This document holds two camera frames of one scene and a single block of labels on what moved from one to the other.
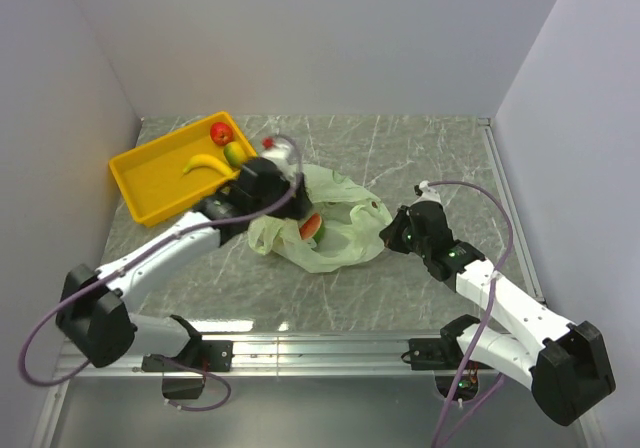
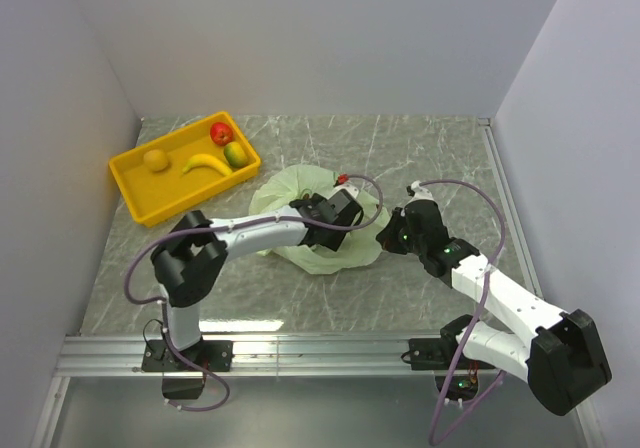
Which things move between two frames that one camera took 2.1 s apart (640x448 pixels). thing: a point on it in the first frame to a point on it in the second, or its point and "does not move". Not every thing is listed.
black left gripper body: x=293 y=207 to x=334 y=241
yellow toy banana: x=205 y=160 does not move
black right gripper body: x=413 y=243 does not move
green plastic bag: x=354 y=223 does not move
